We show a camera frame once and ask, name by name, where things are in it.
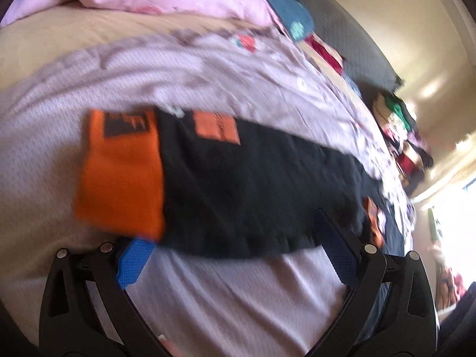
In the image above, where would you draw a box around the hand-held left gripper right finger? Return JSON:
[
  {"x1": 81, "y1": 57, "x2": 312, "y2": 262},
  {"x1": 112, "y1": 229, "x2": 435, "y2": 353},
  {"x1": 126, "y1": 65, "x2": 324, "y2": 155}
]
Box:
[{"x1": 305, "y1": 208, "x2": 436, "y2": 357}]

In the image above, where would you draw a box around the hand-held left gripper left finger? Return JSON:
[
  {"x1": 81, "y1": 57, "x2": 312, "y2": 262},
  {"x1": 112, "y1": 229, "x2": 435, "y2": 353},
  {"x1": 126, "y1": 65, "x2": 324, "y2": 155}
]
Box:
[{"x1": 38, "y1": 237, "x2": 175, "y2": 357}]

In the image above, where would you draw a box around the black and orange garment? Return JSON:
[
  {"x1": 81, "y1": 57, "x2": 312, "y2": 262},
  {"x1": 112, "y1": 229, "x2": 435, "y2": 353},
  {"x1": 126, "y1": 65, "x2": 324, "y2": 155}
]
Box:
[{"x1": 72, "y1": 108, "x2": 387, "y2": 259}]

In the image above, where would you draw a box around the stack of folded clothes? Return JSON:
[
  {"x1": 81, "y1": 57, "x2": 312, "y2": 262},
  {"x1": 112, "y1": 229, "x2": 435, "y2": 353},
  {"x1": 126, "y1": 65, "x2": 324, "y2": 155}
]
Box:
[{"x1": 372, "y1": 93, "x2": 434, "y2": 194}]

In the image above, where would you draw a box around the person's left hand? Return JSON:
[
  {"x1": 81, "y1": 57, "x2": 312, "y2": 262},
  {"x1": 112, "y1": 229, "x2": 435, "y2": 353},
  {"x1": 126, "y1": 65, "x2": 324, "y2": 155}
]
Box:
[{"x1": 158, "y1": 334, "x2": 179, "y2": 357}]

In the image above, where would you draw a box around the lilac floral quilt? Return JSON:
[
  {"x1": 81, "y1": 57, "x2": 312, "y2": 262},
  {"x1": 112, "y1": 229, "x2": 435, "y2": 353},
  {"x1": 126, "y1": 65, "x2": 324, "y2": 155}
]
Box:
[{"x1": 0, "y1": 26, "x2": 417, "y2": 357}]

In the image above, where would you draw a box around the window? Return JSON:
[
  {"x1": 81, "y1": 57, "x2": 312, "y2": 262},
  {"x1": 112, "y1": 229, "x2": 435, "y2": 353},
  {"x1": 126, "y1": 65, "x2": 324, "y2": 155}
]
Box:
[{"x1": 426, "y1": 182, "x2": 476, "y2": 306}]

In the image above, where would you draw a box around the floral cloth on sill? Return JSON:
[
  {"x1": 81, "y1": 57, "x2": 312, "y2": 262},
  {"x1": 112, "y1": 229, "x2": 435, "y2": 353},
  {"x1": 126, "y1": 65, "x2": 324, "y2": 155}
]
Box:
[{"x1": 437, "y1": 268, "x2": 467, "y2": 307}]

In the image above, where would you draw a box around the red cloth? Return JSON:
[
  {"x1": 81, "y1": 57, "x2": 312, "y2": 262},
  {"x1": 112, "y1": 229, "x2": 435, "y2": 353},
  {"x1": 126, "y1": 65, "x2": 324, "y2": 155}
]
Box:
[{"x1": 307, "y1": 37, "x2": 345, "y2": 75}]

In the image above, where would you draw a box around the grey padded headboard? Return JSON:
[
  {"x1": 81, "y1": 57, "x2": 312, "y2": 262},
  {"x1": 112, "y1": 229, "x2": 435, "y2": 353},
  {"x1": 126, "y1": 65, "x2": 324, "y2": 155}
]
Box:
[{"x1": 268, "y1": 0, "x2": 404, "y2": 93}]

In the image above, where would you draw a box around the blue leaf-print pillow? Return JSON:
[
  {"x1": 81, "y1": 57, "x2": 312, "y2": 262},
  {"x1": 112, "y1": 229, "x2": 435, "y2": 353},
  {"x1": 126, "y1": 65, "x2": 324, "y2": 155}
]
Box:
[{"x1": 249, "y1": 0, "x2": 315, "y2": 41}]

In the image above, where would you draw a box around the beige bed sheet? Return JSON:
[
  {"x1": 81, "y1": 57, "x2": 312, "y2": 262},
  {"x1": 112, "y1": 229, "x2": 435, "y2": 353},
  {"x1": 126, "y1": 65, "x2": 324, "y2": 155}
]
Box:
[{"x1": 0, "y1": 7, "x2": 242, "y2": 56}]

